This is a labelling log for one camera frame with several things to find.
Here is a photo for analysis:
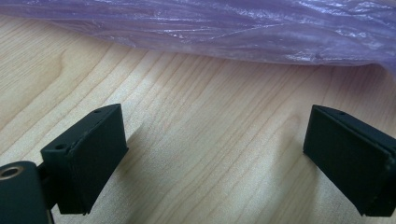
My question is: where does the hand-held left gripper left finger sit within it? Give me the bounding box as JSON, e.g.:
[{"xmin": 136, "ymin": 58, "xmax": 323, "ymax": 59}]
[{"xmin": 40, "ymin": 103, "xmax": 130, "ymax": 216}]

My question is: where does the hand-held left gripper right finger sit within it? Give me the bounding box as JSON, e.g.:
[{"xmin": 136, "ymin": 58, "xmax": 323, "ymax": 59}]
[{"xmin": 303, "ymin": 104, "xmax": 396, "ymax": 217}]

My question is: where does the purple plastic trash bag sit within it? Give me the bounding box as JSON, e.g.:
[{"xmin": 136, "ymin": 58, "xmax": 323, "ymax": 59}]
[{"xmin": 0, "ymin": 0, "xmax": 396, "ymax": 78}]

